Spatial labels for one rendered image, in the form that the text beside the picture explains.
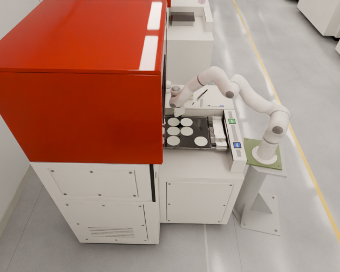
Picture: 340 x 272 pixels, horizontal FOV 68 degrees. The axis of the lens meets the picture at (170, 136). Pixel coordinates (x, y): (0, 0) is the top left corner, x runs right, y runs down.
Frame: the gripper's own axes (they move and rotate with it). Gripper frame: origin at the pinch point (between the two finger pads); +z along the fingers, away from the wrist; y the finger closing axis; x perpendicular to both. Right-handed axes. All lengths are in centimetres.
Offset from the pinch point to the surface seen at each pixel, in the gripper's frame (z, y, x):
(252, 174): 32, 29, -63
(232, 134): -0.6, 23.6, -39.9
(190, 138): 1.7, -3.6, -23.1
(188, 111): 1.2, 10.6, 2.4
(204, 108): -1.1, 23.0, -4.0
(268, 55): 132, 276, 155
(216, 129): 7.2, 21.1, -23.7
